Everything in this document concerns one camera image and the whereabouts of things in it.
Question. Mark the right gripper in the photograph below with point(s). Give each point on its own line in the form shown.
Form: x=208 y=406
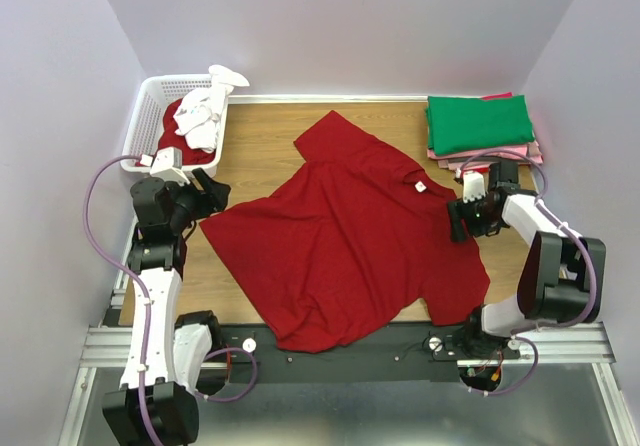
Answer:
x=456 y=212

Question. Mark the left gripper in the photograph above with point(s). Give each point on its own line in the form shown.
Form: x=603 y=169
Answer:
x=212 y=200

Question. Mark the dark red t-shirt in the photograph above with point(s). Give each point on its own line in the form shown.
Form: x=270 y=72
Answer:
x=358 y=233

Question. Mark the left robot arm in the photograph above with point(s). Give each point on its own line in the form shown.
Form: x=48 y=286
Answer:
x=155 y=402

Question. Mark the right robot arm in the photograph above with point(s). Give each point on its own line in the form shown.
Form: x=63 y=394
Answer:
x=560 y=284

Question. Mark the folded mauve t-shirt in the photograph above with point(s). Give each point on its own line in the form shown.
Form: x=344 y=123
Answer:
x=484 y=162

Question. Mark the red t-shirt in basket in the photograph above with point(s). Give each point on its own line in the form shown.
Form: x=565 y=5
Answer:
x=170 y=138

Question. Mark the white t-shirt in basket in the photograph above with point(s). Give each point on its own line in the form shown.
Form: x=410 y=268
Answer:
x=200 y=112

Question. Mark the white plastic laundry basket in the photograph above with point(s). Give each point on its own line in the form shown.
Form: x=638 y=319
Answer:
x=146 y=126

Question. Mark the folded green t-shirt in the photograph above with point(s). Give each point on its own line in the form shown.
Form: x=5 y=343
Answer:
x=458 y=124

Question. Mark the folded magenta t-shirt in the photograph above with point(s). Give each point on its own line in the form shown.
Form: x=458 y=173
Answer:
x=497 y=96

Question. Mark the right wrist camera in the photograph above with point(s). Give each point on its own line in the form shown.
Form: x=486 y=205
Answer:
x=473 y=185

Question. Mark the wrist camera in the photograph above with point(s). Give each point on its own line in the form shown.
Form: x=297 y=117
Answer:
x=166 y=165
x=473 y=185

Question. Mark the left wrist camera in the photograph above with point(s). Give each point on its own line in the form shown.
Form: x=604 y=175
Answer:
x=166 y=165

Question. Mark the white wall trim strip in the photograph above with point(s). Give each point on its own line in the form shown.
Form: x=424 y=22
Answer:
x=320 y=98

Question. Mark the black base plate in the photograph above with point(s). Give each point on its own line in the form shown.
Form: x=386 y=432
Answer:
x=400 y=351

